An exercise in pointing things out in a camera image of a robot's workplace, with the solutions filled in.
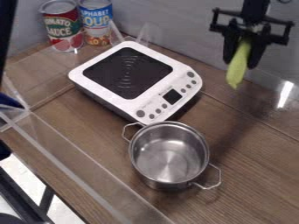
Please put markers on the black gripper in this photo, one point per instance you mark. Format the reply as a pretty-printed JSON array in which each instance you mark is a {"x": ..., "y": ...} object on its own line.
[{"x": 253, "y": 15}]

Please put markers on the white and black stove top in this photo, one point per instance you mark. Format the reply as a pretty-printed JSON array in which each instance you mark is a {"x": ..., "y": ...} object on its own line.
[{"x": 137, "y": 82}]

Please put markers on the alphabet soup can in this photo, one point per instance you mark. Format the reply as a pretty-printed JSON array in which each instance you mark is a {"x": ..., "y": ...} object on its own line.
[{"x": 96, "y": 13}]

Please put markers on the stainless steel pot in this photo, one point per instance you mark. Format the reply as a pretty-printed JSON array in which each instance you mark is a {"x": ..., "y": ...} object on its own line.
[{"x": 169, "y": 155}]

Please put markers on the tomato sauce can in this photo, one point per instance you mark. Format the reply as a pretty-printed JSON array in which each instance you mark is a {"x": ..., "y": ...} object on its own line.
[{"x": 62, "y": 26}]

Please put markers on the dark blue object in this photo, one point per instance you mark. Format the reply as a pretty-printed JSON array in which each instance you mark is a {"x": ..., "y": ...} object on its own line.
[{"x": 9, "y": 101}]

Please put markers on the clear acrylic barrier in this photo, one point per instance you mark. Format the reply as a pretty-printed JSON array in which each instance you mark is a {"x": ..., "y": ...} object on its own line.
[{"x": 68, "y": 140}]

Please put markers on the black metal table frame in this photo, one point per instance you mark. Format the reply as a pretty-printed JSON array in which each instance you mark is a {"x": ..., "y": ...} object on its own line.
[{"x": 30, "y": 213}]

